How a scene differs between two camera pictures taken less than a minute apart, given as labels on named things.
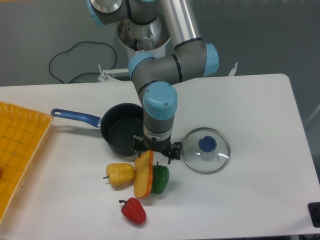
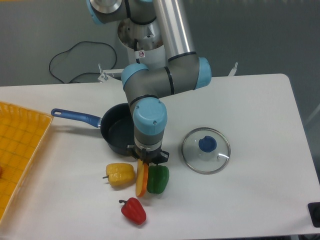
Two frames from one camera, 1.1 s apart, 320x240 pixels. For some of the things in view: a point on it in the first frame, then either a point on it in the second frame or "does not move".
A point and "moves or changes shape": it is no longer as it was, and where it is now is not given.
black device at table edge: (314, 211) does not move
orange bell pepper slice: (143, 174) moves or changes shape
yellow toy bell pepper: (120, 175) does not move
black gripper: (140, 144) → (156, 156)
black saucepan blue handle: (119, 124) does not move
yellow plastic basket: (22, 130) does not move
